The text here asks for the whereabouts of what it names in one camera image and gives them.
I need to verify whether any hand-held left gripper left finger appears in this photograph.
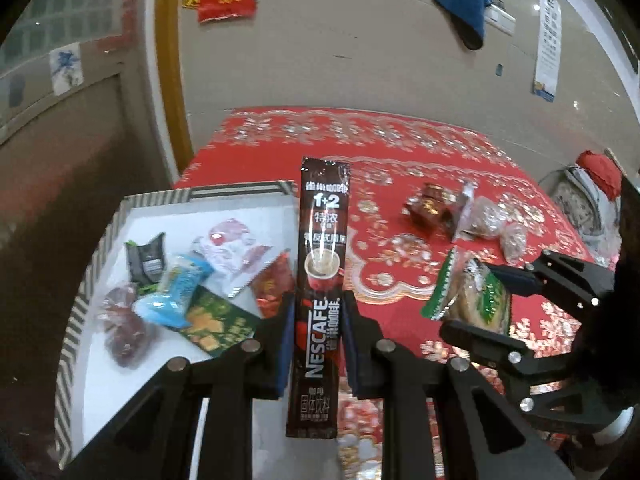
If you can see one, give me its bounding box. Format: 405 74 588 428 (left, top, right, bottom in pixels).
65 290 297 480

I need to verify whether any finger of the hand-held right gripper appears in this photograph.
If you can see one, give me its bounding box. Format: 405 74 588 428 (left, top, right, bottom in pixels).
439 319 572 402
483 248 619 309

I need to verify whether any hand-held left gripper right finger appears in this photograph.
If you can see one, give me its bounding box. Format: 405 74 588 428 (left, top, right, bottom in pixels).
343 291 571 480

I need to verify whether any clear green-edged pastry packet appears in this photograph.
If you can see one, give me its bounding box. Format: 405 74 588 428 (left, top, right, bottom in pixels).
420 246 514 337

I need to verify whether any dark green cracker packet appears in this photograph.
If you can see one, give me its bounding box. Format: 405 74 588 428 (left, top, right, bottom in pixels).
181 286 262 359

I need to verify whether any red foil snack packet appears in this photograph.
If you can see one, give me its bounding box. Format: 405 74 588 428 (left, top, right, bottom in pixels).
250 251 297 319

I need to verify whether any brown coffee stick packet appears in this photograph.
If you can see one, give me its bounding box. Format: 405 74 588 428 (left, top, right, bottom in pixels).
285 156 352 441

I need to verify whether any white pink snack packet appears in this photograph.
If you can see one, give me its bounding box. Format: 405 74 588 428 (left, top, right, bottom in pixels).
192 217 289 299

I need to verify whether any blue snack packet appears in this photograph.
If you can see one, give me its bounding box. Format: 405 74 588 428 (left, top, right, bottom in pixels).
134 254 214 329

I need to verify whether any clear bag of red dates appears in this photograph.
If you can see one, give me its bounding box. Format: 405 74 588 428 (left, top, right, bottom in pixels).
96 281 159 369

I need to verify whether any green and black snack packet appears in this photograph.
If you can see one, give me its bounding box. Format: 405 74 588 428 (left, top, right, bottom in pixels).
124 231 169 287

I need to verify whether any white box with striped rim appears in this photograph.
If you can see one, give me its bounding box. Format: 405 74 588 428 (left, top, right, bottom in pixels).
52 180 302 467

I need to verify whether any clear bag of brown snacks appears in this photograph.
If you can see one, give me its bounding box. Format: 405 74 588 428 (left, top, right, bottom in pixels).
465 195 507 241
499 221 529 264

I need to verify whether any grey cloth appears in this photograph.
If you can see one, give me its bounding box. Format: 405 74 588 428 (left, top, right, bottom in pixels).
565 164 622 267

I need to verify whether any floral cushion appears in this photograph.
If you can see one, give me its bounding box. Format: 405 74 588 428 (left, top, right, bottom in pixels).
554 170 607 242

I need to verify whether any red floral tablecloth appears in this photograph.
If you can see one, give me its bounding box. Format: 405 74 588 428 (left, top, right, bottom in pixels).
177 107 621 480

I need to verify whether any silver snack packet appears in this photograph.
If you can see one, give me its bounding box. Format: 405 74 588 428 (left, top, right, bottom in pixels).
451 180 477 242

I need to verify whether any red cushion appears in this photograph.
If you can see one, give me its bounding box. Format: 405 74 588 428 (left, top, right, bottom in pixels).
575 150 624 197

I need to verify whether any red-brown foil candy packet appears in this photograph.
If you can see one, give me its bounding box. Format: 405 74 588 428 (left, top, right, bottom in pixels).
403 183 454 237

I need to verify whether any door with glass panes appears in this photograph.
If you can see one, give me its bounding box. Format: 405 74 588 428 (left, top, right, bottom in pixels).
0 0 173 411

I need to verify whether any white paper door sticker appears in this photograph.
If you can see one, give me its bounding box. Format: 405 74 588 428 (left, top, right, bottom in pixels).
49 46 84 97

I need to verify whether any wall calendar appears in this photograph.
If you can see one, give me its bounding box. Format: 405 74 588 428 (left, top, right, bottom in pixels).
531 0 564 102

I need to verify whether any white wall socket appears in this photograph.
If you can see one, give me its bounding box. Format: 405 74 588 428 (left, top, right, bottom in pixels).
484 1 517 37

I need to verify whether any golden door frame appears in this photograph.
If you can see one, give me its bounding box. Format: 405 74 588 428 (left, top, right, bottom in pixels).
154 0 197 177

